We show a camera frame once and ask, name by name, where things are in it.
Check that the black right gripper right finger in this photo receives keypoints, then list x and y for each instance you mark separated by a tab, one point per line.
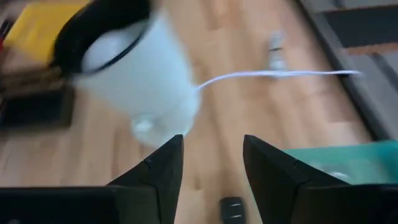
273	180

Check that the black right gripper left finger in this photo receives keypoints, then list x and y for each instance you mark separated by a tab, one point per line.
158	174

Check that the small black adapter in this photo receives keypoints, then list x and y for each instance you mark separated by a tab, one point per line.
232	210

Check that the teal plastic bin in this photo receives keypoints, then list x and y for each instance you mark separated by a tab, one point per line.
367	155

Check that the yellow plastic bin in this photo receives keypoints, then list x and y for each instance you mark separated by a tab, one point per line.
34	28

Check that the small grey white item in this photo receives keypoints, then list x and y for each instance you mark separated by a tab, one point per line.
276	60

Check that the black mesh tray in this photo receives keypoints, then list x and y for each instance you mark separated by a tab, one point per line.
34	109

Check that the black aluminium table frame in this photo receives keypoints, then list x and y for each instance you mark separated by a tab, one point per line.
339	56

